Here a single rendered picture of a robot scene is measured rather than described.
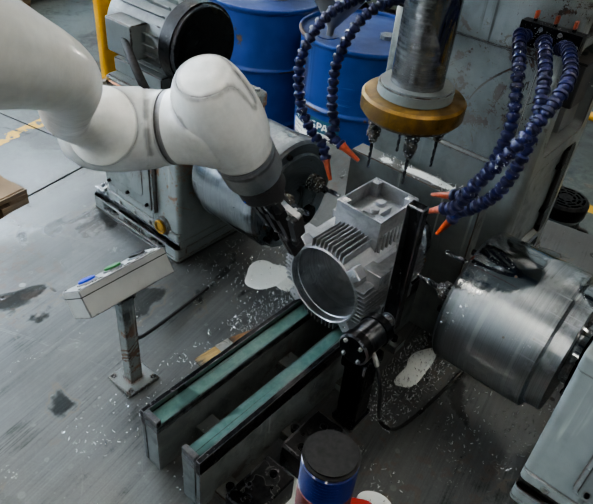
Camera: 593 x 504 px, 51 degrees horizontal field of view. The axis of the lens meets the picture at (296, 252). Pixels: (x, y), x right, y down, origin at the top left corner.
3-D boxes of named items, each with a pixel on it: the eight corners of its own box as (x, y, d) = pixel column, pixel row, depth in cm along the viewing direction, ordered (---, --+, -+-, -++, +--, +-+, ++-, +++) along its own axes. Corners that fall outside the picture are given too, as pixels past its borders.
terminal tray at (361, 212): (369, 207, 125) (375, 176, 121) (413, 230, 120) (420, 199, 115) (331, 230, 118) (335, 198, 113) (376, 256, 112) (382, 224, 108)
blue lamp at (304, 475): (322, 447, 69) (326, 422, 66) (365, 481, 66) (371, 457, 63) (286, 482, 65) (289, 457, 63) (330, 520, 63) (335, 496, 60)
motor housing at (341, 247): (343, 256, 136) (355, 182, 125) (415, 299, 127) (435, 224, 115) (281, 298, 124) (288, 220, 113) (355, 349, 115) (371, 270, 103)
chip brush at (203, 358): (268, 316, 137) (268, 313, 137) (284, 328, 134) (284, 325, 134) (193, 361, 125) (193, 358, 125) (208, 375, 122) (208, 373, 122)
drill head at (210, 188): (229, 168, 163) (230, 77, 148) (337, 228, 145) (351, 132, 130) (152, 203, 148) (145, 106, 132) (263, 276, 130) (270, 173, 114)
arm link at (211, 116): (282, 116, 88) (197, 124, 92) (246, 32, 75) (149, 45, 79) (272, 179, 83) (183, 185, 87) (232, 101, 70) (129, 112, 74)
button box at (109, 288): (156, 274, 114) (143, 248, 113) (175, 271, 109) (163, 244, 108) (74, 319, 104) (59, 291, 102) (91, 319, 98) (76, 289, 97)
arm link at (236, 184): (239, 116, 90) (252, 141, 95) (199, 161, 88) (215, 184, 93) (286, 139, 86) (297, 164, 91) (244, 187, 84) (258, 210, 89)
